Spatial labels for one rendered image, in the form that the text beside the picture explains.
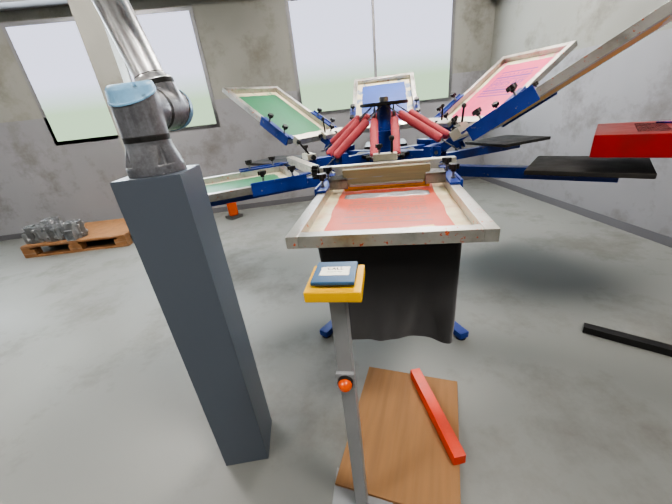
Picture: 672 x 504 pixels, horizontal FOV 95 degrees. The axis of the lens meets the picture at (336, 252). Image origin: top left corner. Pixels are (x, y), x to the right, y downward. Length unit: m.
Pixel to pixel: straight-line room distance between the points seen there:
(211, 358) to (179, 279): 0.32
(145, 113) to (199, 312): 0.58
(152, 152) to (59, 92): 4.91
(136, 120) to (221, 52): 4.19
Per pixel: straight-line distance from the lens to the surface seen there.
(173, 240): 0.99
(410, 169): 1.42
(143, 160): 0.97
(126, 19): 1.17
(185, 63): 5.20
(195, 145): 5.20
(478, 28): 5.70
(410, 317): 1.13
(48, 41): 5.87
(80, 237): 5.09
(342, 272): 0.71
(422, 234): 0.86
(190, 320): 1.12
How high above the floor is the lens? 1.31
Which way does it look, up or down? 25 degrees down
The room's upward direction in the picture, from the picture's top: 6 degrees counter-clockwise
